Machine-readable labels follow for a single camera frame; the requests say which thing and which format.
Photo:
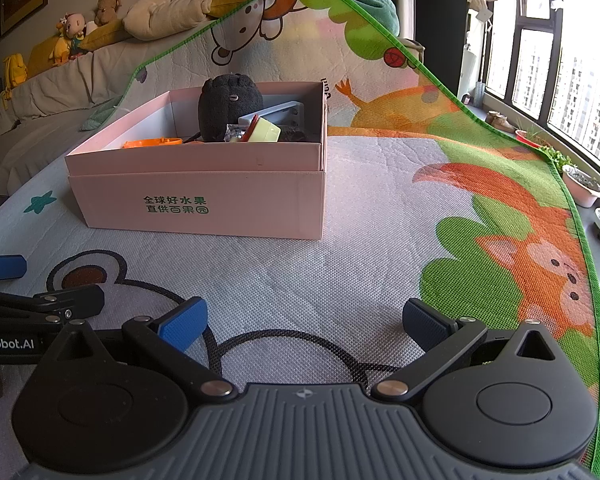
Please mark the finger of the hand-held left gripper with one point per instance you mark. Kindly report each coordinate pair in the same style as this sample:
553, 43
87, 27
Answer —
0, 267
30, 302

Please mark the yellow small bag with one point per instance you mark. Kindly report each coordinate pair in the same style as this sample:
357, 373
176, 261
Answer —
15, 70

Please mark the teal leaf cushion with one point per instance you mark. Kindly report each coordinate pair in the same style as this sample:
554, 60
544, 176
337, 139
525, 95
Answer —
100, 116

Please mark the yellow cushion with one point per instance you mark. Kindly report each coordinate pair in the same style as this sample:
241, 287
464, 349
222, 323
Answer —
105, 35
235, 0

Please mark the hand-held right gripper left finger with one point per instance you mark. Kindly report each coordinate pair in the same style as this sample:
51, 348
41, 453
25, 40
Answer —
185, 322

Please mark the small green potted plant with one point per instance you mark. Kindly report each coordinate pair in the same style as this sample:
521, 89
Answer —
555, 157

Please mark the orange plastic shell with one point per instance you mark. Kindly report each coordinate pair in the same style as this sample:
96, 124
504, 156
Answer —
150, 143

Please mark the cream pillow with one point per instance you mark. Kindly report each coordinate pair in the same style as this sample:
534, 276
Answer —
165, 15

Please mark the black plush toy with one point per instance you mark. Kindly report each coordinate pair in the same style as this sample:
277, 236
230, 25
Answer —
227, 105

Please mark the brown plush toy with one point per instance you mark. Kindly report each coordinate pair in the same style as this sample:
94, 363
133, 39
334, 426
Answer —
109, 7

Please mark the yellow duck plush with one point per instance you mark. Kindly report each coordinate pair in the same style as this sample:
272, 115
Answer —
60, 51

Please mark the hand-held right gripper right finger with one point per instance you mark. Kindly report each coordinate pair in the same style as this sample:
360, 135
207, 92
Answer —
427, 322

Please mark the pink-faced doll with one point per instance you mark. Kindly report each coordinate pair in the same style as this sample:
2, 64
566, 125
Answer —
72, 25

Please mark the printed cartoon play mat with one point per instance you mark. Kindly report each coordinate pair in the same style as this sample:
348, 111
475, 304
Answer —
330, 270

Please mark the pink rectangular planter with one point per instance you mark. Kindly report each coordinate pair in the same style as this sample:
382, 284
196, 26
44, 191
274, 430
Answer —
585, 192

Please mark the pink cardboard box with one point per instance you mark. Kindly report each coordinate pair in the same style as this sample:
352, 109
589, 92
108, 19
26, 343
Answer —
205, 200

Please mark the grey rectangular device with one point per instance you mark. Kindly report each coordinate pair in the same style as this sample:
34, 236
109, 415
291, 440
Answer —
280, 111

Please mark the green plush cushion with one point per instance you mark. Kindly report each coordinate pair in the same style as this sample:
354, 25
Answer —
370, 5

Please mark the yellow camera toy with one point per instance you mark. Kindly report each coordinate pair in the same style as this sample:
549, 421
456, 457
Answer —
266, 131

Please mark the black window frame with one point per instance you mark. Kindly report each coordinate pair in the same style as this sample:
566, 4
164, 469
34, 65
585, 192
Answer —
555, 60

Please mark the red plant pot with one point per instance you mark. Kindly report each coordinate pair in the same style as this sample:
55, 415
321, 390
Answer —
527, 139

